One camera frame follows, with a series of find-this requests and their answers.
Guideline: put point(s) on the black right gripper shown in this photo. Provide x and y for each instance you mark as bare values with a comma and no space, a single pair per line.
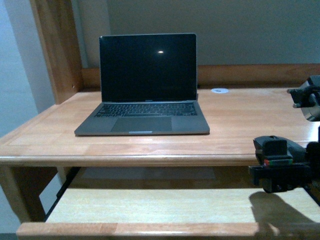
276,176

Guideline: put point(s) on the wooden desk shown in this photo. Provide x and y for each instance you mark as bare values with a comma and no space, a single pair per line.
33,153

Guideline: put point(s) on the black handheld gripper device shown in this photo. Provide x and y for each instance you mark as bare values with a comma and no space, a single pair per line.
307,98

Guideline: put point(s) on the wooden keyboard tray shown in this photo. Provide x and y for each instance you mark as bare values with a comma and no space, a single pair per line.
214,214

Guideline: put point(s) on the grey open laptop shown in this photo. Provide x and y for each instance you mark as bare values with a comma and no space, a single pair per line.
148,86

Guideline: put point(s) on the white cable grommet cap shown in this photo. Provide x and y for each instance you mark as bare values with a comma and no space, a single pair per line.
220,90

